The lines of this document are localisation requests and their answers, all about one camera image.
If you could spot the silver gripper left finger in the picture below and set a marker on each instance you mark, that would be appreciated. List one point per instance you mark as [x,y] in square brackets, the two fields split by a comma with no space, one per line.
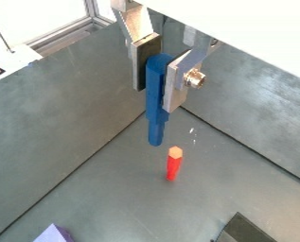
[142,40]

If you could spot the red hexagonal peg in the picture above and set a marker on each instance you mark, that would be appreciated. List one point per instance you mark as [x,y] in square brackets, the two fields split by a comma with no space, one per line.
[174,159]

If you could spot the purple base board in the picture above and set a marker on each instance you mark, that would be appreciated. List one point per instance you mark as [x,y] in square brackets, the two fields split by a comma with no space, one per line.
[54,234]

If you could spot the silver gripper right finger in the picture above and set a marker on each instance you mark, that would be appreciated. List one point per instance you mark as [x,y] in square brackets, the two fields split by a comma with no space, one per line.
[183,71]

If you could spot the black angled bracket holder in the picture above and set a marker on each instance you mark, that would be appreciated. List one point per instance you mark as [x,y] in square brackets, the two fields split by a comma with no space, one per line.
[241,230]

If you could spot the blue hexagonal peg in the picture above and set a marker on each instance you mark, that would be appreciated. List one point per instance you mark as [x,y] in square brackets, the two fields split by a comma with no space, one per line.
[156,114]

